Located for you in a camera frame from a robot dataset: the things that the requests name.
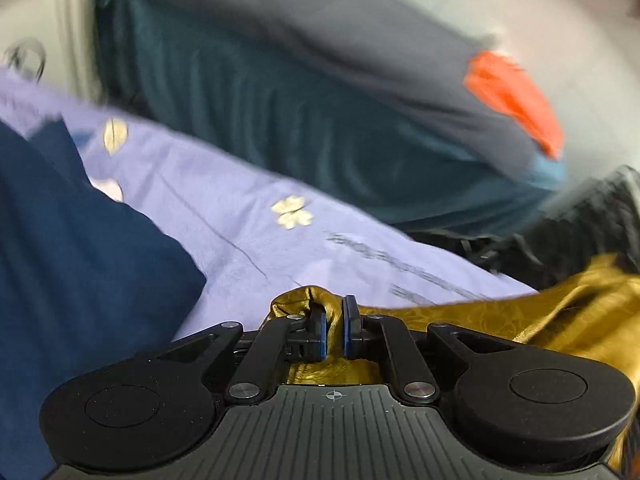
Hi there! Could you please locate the grey cloth cover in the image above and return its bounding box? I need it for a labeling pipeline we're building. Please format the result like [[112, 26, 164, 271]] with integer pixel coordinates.
[[163, 0, 536, 180]]

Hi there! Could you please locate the black quilted jacket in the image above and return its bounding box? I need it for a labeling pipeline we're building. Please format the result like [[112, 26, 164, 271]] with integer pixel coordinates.
[[411, 166, 639, 290]]

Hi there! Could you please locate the orange cloth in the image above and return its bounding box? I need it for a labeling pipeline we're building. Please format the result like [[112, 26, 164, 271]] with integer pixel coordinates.
[[463, 50, 565, 160]]

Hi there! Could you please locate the teal blue drape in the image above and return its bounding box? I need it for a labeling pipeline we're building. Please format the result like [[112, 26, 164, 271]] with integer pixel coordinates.
[[96, 0, 564, 236]]

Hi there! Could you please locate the gold satin garment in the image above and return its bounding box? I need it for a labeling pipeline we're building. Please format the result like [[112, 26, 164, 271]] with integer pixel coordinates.
[[267, 257, 639, 479]]

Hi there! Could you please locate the purple floral bed sheet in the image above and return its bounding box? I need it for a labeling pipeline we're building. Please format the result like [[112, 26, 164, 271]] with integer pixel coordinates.
[[1, 72, 529, 335]]

